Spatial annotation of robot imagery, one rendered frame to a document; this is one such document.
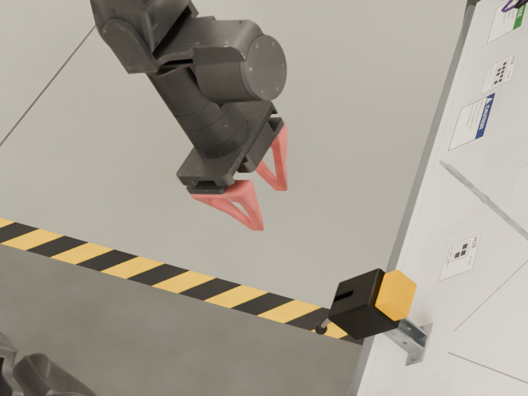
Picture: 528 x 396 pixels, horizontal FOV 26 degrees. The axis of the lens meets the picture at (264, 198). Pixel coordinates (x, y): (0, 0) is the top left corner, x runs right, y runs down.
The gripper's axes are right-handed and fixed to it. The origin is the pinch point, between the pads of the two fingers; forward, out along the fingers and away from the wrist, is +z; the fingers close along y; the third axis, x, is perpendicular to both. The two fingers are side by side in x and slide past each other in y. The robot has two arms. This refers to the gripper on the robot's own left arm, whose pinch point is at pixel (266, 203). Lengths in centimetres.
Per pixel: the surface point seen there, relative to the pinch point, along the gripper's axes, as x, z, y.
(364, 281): -8.1, 9.3, -1.7
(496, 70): -5.6, 16.4, 38.2
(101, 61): 126, 49, 90
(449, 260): -9.9, 18.0, 8.9
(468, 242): -11.9, 17.1, 10.7
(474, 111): -4.5, 17.5, 32.1
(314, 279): 66, 83, 57
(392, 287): -11.8, 8.9, -2.5
